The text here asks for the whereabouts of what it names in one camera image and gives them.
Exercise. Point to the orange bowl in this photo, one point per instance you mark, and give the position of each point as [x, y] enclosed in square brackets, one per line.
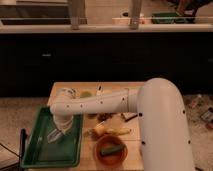
[113, 160]

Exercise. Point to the orange yellow toy fruit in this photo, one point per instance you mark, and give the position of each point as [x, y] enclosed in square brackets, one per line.
[99, 130]

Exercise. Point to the blue grey towel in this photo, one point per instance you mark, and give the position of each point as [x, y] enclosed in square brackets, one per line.
[54, 135]

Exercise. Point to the green plastic tray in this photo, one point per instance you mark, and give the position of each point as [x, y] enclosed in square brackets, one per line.
[63, 153]

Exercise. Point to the black chair frame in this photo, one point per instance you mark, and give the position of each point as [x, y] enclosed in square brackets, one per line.
[19, 154]

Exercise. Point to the green bin in background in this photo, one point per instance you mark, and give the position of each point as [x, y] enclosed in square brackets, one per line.
[168, 18]

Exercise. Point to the yellow banana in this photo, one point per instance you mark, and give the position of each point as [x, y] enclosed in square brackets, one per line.
[122, 131]

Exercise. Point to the green cucumber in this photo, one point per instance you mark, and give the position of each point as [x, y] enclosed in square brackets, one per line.
[111, 150]

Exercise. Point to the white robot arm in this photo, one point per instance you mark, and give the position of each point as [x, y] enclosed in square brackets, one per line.
[164, 133]

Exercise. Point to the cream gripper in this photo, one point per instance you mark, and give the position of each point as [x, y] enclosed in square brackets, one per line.
[63, 123]

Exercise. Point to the tan brown block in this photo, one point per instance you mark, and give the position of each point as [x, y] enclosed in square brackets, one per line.
[128, 116]

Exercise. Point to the dark grape bunch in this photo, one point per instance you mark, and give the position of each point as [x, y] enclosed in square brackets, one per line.
[105, 116]

